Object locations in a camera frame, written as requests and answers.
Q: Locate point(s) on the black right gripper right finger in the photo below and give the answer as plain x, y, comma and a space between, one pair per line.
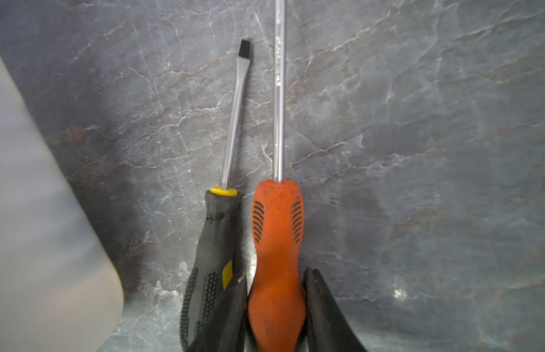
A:
327, 328

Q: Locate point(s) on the white plastic storage box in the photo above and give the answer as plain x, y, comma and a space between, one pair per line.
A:
59, 291

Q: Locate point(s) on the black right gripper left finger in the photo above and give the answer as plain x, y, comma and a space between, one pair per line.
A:
226, 330

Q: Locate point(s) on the black yellow screwdriver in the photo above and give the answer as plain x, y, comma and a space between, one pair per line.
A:
213, 267

